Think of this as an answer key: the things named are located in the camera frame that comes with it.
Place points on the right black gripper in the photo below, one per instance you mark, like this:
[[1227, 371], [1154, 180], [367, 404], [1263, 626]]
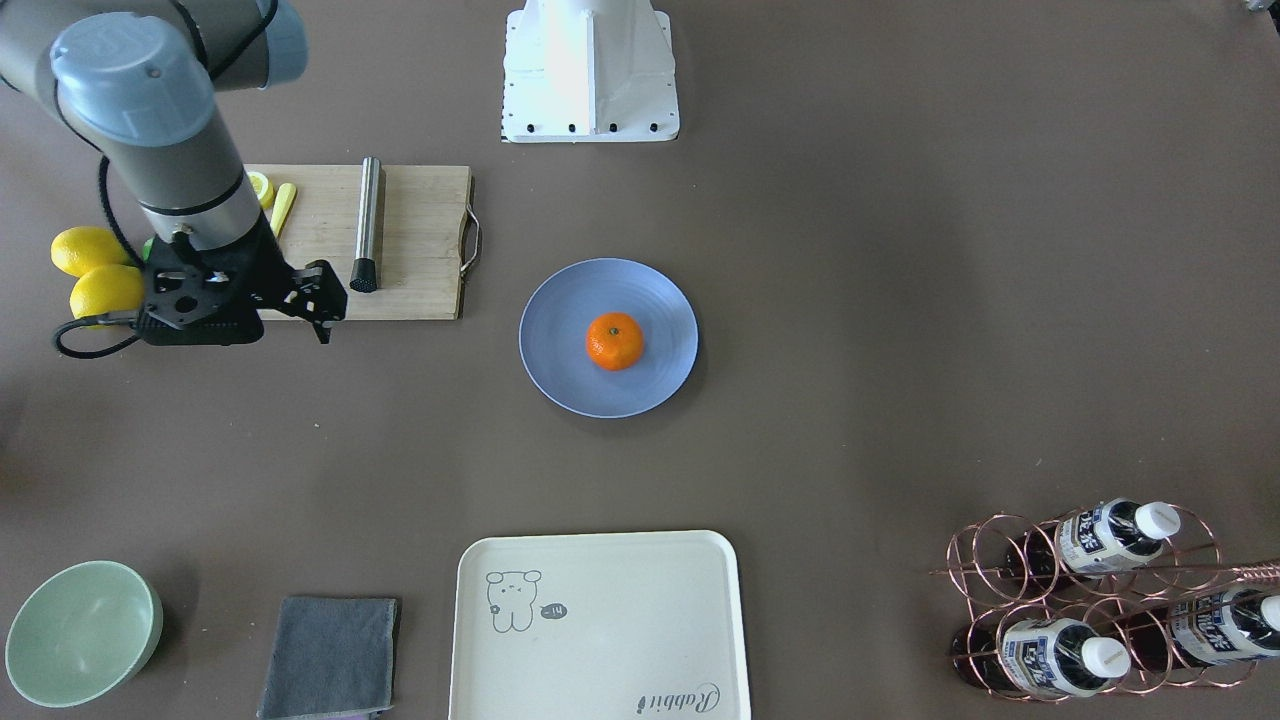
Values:
[[268, 268]]

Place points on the blue plate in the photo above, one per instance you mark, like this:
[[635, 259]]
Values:
[[551, 337]]

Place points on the orange fruit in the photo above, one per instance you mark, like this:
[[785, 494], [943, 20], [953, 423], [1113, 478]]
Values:
[[614, 341]]

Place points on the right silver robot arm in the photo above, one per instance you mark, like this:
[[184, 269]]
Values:
[[137, 80]]

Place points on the steel muddler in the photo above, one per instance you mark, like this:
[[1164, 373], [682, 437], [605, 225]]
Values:
[[364, 273]]

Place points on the yellow plastic knife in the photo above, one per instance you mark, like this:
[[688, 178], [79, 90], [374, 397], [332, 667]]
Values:
[[283, 202]]

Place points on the lemon slice one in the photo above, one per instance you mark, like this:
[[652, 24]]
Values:
[[263, 188]]

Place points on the wooden cutting board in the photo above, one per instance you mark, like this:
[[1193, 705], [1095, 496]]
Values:
[[421, 247]]

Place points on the yellow lemon front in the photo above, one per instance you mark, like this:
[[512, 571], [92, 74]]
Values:
[[108, 289]]

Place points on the yellow lemon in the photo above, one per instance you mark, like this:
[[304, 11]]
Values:
[[108, 289], [78, 250]]

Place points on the yellow lemon back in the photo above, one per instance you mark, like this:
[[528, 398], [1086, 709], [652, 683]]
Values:
[[78, 250]]

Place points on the grey folded cloth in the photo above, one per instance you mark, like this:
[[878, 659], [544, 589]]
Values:
[[332, 658]]

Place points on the green bowl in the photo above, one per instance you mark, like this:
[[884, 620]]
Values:
[[82, 633]]

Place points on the cream serving tray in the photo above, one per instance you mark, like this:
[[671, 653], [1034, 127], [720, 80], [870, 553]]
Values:
[[641, 625]]

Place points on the tea bottle two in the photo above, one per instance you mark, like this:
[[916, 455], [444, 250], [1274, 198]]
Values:
[[1044, 660]]

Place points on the tea bottle one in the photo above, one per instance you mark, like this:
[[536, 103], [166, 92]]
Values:
[[1113, 537]]

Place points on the tea bottle three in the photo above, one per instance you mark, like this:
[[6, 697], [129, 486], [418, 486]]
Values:
[[1235, 626]]

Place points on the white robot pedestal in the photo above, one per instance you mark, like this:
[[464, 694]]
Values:
[[589, 72]]

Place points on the copper wire bottle rack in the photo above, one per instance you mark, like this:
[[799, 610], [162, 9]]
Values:
[[1191, 564]]

